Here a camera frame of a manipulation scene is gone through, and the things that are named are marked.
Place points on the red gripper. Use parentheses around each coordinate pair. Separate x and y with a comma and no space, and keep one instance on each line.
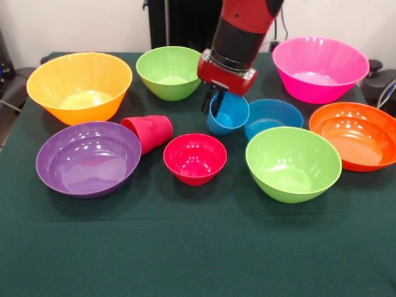
(226,79)

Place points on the green bowl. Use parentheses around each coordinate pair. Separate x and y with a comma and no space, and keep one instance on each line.
(292,157)
(168,66)

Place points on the red cup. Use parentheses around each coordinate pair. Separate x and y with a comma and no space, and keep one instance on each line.
(153,131)

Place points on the purple bowl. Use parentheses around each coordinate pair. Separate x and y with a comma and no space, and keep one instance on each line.
(88,154)

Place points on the black computer box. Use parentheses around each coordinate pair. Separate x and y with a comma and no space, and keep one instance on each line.
(6,62)

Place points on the blue cup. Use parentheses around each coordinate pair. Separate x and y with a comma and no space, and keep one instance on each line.
(229,123)

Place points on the yellow bowl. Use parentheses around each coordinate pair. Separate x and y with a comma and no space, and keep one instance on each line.
(77,74)

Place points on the blue bowl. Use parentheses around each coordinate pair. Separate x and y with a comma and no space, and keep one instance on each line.
(272,114)

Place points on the dark green tablecloth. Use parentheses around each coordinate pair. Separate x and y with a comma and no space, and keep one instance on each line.
(198,247)

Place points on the red bowl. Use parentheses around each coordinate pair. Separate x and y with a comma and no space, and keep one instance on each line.
(195,156)

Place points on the orange bowl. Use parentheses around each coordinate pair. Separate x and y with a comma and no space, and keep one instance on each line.
(355,133)

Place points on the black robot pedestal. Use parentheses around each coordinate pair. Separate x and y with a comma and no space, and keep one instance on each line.
(185,24)

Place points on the pink bowl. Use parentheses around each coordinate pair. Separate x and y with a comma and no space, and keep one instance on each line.
(321,62)

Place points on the black office chair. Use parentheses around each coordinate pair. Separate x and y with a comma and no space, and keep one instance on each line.
(379,85)
(18,83)

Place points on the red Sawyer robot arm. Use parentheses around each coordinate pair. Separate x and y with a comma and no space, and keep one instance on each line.
(244,31)

